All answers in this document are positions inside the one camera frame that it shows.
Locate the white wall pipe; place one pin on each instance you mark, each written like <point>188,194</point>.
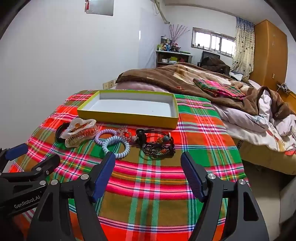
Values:
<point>161,14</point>

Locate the wooden shelf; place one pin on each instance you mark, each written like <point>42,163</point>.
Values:
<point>161,56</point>

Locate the pearl white hair claw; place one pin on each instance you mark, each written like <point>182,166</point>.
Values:
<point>78,133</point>

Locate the red green plaid bedsheet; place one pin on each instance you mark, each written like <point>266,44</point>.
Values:
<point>150,185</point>

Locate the wall hanging panel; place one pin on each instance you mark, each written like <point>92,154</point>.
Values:
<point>100,8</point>

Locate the rhinestone hair clip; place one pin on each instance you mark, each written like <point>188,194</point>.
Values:
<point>124,134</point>

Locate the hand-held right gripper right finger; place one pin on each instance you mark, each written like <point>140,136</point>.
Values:
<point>192,173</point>

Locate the white printed quilt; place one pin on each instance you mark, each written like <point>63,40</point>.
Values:
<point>249,125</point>

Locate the spotted curtain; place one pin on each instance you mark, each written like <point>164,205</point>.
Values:
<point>242,46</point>

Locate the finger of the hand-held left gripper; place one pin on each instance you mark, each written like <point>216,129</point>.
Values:
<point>48,162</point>
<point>16,151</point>

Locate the black monitor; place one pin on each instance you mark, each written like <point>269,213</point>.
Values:
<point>209,54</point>

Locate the folded plaid cloth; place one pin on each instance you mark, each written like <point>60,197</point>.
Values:
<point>219,89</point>

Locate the vase of purple branches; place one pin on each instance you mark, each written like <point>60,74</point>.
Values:
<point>175,32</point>

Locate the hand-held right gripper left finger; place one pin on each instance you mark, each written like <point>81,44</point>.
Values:
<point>104,176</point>

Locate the power strip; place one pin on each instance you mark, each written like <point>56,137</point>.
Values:
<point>283,87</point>

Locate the wooden wardrobe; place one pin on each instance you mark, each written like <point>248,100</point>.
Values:
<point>268,53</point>

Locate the black wristband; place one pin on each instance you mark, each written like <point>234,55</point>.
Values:
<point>58,135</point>

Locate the yellow cardboard box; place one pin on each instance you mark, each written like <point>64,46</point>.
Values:
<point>129,106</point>

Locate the wall outlet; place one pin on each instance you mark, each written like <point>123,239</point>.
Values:
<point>108,84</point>

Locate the dark brown clothing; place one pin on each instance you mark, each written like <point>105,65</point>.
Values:
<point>215,66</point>

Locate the brown blanket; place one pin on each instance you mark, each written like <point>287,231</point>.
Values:
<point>161,76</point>

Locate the window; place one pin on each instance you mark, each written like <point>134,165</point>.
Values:
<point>212,41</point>

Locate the group of bottles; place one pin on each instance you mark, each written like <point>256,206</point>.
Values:
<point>166,46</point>

